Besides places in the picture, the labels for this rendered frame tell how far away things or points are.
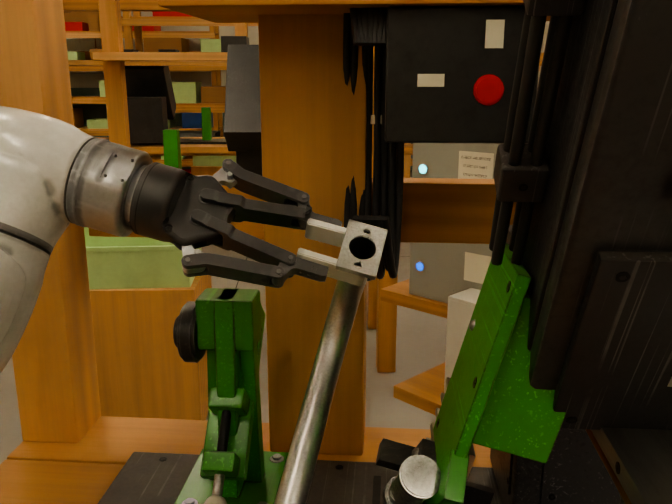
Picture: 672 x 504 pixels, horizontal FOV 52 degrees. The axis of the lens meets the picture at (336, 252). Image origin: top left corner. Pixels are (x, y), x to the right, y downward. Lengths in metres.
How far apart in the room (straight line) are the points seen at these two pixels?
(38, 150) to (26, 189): 0.04
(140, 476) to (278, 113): 0.52
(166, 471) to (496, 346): 0.57
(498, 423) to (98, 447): 0.69
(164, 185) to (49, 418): 0.57
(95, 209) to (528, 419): 0.44
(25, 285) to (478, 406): 0.43
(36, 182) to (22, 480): 0.52
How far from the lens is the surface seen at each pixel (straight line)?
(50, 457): 1.14
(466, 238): 1.03
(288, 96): 0.92
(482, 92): 0.81
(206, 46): 7.62
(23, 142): 0.72
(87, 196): 0.69
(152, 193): 0.68
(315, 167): 0.92
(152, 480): 1.00
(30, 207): 0.70
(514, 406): 0.62
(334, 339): 0.76
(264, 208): 0.69
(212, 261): 0.66
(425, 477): 0.64
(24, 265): 0.71
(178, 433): 1.15
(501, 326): 0.58
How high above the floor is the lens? 1.43
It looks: 14 degrees down
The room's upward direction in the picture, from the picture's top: straight up
